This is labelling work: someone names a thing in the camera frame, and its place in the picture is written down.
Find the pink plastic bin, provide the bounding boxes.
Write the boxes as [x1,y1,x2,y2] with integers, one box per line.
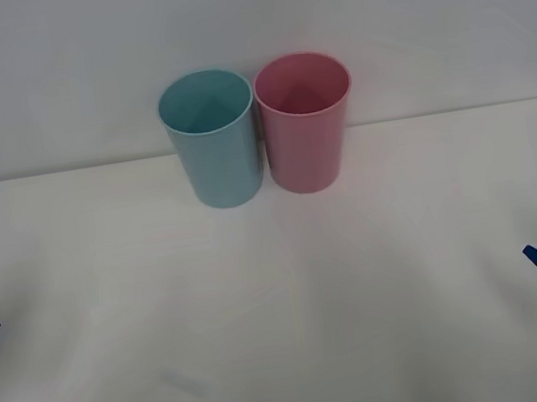
[248,44,368,201]

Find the pale blue plastic bin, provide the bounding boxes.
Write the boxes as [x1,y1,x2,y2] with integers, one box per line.
[152,62,270,218]

